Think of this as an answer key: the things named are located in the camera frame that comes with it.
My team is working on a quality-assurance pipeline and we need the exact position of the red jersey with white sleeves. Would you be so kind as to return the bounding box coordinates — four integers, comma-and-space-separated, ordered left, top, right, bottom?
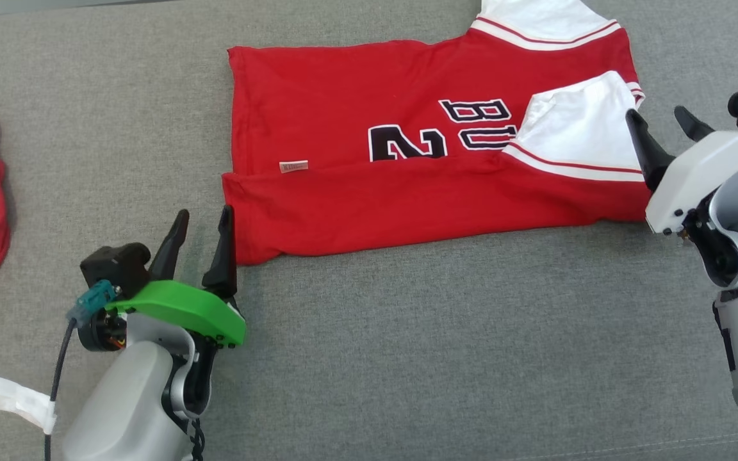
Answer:
222, 0, 655, 266

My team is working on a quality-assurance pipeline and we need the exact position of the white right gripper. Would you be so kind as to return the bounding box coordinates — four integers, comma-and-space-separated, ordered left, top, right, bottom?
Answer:
625, 106, 738, 235

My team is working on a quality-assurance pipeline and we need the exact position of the white tape cable label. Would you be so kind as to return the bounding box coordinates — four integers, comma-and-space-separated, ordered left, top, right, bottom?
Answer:
0, 369, 57, 434

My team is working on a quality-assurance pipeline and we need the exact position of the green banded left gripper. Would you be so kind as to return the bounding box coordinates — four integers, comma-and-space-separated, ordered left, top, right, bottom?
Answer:
106, 205, 246, 348

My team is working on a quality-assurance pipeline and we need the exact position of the left camera cable teal plug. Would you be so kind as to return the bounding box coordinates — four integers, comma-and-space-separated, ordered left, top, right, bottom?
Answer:
44, 280, 118, 461

